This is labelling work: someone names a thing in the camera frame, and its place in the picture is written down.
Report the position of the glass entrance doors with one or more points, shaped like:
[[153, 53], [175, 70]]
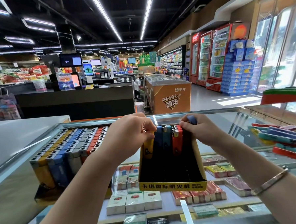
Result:
[[281, 47]]

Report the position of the row of tan lighters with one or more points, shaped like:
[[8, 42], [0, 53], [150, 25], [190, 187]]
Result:
[[102, 133]]

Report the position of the row of cigarette packs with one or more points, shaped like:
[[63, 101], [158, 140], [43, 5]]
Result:
[[135, 203]]

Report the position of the red drink fridge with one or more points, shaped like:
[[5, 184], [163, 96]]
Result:
[[204, 59], [219, 58], [194, 59]]

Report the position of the small checkout screen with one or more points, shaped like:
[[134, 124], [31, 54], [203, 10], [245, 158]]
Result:
[[88, 70]]

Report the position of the black yellow display box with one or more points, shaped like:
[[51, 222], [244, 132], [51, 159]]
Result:
[[171, 173]]

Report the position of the black checkout monitor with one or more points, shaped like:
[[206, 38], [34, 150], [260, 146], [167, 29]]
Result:
[[71, 60]]

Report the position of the black checkout counter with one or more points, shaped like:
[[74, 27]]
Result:
[[73, 102]]

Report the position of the open refrigerated chiller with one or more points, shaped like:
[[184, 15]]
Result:
[[173, 62]]

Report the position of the blue poster screen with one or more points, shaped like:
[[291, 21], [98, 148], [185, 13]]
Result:
[[65, 82]]

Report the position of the row of red brown lighters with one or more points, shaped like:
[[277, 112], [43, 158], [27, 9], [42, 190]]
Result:
[[85, 152]]

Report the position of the row of yellow lighters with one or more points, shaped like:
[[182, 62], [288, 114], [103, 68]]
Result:
[[42, 173]]

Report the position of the red green container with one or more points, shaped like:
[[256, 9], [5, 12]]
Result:
[[285, 94]]

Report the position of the stack of blue cartons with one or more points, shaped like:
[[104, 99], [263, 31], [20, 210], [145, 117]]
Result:
[[239, 69]]

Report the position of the blue yellow lighter display box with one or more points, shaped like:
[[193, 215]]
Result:
[[48, 192]]

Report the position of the hanging plastic bags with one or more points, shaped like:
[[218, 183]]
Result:
[[7, 109]]

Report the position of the row of grey white lighters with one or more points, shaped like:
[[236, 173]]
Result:
[[74, 161]]

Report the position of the pile of blue yellow lighters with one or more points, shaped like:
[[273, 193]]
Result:
[[283, 138]]

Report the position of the person's left hand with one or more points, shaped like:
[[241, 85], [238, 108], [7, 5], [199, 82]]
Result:
[[129, 136]]

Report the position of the orange round sign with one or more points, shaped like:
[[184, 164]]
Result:
[[240, 31]]

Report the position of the person's right hand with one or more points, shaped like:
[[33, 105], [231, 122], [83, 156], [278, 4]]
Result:
[[203, 130]]

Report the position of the person's right forearm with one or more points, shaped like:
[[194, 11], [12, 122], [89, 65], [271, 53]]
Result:
[[270, 186]]

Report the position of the blue plain lighter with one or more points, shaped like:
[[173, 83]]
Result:
[[192, 120]]

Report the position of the row of blue lighters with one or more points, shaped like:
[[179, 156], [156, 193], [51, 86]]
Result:
[[59, 169]]

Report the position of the row of plain coloured lighters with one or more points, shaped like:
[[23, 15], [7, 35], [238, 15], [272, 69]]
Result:
[[168, 139]]

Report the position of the long ceiling light strip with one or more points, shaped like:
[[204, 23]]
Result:
[[147, 15], [105, 18]]

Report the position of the brown cardboard carton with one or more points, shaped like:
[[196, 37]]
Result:
[[169, 97]]

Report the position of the person's left forearm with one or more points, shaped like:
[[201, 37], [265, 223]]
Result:
[[73, 203]]

